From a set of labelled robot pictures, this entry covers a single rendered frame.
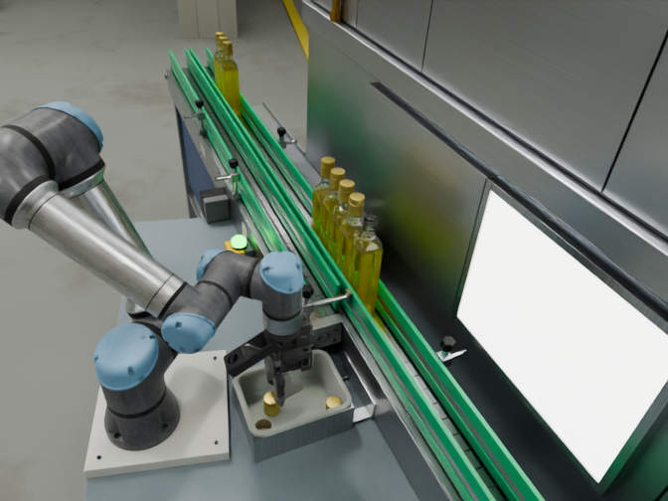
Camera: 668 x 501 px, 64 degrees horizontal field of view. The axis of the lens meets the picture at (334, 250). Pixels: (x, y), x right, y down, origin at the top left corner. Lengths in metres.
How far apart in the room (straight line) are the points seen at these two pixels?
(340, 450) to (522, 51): 0.84
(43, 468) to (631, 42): 2.08
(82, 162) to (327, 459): 0.75
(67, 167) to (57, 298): 1.83
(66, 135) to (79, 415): 1.47
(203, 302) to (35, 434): 1.51
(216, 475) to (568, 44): 0.99
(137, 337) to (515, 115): 0.79
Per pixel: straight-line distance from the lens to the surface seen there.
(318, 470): 1.20
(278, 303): 0.96
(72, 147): 1.04
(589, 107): 0.86
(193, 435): 1.22
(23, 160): 0.98
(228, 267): 0.97
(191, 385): 1.30
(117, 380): 1.08
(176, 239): 1.77
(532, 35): 0.94
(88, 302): 2.77
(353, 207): 1.18
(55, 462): 2.24
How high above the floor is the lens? 1.78
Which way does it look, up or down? 38 degrees down
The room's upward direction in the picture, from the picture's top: 4 degrees clockwise
